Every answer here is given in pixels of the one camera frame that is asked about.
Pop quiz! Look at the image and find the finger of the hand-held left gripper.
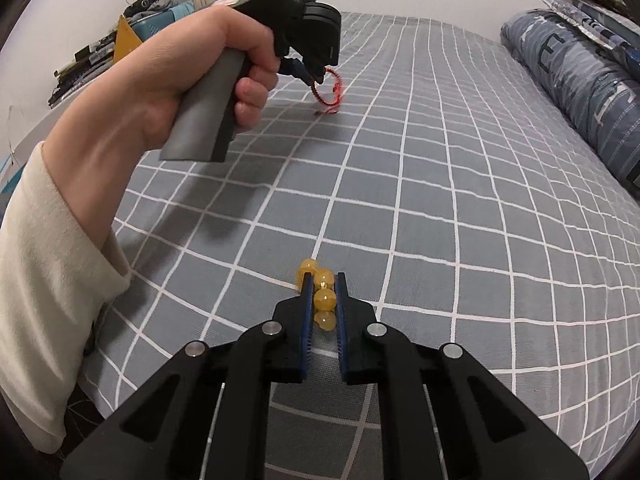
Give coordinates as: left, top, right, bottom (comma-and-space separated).
280, 57, 326, 86

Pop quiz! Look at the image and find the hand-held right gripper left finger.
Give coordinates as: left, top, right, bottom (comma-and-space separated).
60, 274, 314, 480

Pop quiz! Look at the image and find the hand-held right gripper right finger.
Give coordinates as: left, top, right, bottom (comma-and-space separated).
338, 272, 588, 480

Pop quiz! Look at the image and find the yellow bead bracelet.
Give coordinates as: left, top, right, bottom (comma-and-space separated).
294, 257, 340, 333

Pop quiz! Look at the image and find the red knotted cord bracelet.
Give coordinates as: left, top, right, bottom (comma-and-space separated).
312, 65, 347, 116

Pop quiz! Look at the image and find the person's left forearm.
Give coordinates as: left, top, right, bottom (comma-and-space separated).
0, 92, 148, 456

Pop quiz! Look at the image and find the person's left hand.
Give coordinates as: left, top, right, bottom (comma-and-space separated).
80, 7, 281, 153

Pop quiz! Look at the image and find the teal suitcase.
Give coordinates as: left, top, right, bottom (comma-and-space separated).
132, 2, 196, 41

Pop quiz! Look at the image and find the dark clothes pile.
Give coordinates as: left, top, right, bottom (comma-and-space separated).
125, 0, 173, 16

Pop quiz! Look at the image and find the yellow lidded white box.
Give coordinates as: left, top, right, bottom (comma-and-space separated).
114, 15, 143, 63

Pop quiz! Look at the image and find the grey checked bed sheet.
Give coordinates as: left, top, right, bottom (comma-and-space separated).
82, 10, 640, 480

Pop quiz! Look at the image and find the dark desk clutter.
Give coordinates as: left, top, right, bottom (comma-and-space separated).
47, 35, 118, 108

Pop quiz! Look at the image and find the rolled grey printed quilt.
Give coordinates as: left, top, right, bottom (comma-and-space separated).
500, 7, 640, 201

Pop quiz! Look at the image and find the folded striped blanket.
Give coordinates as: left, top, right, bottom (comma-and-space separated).
547, 0, 640, 66

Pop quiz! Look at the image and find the sky print lidded box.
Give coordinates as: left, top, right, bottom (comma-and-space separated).
0, 150, 23, 198

